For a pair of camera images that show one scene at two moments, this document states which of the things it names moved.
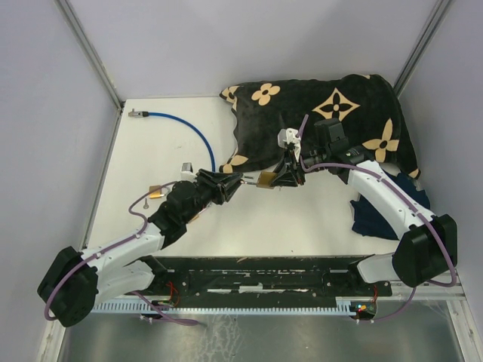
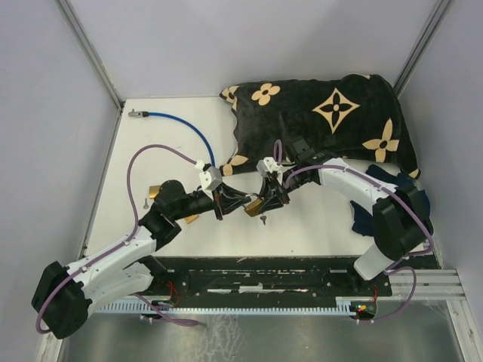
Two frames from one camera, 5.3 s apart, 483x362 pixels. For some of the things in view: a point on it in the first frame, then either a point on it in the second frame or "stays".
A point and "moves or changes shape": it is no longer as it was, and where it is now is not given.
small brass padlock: (156, 194) stays
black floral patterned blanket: (370, 118) stays
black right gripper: (291, 172) → (274, 192)
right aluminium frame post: (442, 8) stays
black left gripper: (223, 184) → (229, 199)
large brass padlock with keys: (195, 217) stays
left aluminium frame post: (89, 50) stays
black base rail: (263, 277) stays
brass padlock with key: (266, 179) moves or changes shape
